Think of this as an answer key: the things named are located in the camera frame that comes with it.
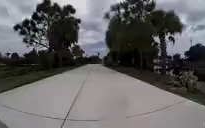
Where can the pale concrete path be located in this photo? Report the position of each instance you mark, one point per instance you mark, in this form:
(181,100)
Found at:
(100,96)

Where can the clump of dark trees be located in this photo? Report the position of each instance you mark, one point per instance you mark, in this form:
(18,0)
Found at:
(130,36)

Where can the tall dark tree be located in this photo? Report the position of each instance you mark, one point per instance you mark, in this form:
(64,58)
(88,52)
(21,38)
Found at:
(51,30)

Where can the dark dirt verge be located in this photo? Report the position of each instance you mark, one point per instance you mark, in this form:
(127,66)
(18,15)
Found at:
(163,83)

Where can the palm tree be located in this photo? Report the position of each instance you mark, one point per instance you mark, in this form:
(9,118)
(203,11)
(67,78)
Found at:
(164,36)

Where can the low dark bushes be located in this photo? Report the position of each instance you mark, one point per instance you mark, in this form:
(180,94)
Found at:
(30,58)

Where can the grass verge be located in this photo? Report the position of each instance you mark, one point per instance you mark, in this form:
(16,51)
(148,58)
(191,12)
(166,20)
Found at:
(13,78)

